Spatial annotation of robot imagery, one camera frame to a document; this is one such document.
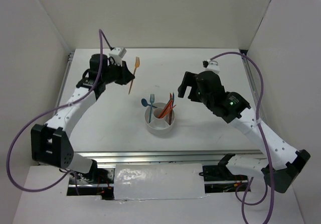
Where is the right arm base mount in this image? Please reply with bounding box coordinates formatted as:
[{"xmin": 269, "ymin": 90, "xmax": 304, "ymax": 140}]
[{"xmin": 199, "ymin": 154, "xmax": 248, "ymax": 193}]

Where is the orange-yellow plastic fork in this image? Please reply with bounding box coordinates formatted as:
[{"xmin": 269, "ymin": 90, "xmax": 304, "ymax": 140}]
[{"xmin": 128, "ymin": 57, "xmax": 140, "ymax": 94}]

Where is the teal plastic fork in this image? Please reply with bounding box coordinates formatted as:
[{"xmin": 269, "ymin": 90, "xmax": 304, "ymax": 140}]
[{"xmin": 148, "ymin": 93, "xmax": 155, "ymax": 123}]

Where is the orange plastic knife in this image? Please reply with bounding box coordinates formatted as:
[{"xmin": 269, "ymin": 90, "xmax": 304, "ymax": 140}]
[{"xmin": 165, "ymin": 93, "xmax": 173, "ymax": 117}]

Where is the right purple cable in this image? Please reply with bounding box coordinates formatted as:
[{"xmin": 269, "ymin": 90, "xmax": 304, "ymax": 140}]
[{"xmin": 209, "ymin": 52, "xmax": 275, "ymax": 223}]

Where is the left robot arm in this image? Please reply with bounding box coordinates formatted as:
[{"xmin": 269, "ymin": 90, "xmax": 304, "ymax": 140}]
[{"xmin": 31, "ymin": 48, "xmax": 134, "ymax": 183}]

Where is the white divided round container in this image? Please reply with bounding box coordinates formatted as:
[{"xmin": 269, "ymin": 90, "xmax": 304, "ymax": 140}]
[{"xmin": 144, "ymin": 102, "xmax": 176, "ymax": 136}]

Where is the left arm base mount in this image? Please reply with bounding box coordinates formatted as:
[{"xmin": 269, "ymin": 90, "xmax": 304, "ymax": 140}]
[{"xmin": 67, "ymin": 168, "xmax": 115, "ymax": 200}]

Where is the dark blue plastic spoon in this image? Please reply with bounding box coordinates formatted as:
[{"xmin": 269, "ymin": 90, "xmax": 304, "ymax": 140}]
[{"xmin": 141, "ymin": 98, "xmax": 157, "ymax": 108}]

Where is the dark blue plastic knife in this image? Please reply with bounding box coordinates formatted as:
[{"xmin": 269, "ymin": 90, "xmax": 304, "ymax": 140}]
[{"xmin": 169, "ymin": 92, "xmax": 175, "ymax": 125}]

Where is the white foam board cover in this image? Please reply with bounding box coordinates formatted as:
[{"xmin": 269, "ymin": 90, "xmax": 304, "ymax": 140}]
[{"xmin": 113, "ymin": 163, "xmax": 206, "ymax": 200}]

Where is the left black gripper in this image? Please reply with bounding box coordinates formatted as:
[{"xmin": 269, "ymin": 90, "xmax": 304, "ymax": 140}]
[{"xmin": 102, "ymin": 59, "xmax": 135, "ymax": 85}]

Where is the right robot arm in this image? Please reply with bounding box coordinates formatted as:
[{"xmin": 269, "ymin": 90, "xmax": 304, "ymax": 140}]
[{"xmin": 178, "ymin": 71, "xmax": 310, "ymax": 193}]

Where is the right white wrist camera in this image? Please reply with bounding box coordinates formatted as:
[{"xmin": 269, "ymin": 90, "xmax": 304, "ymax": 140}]
[{"xmin": 203, "ymin": 59, "xmax": 220, "ymax": 74}]

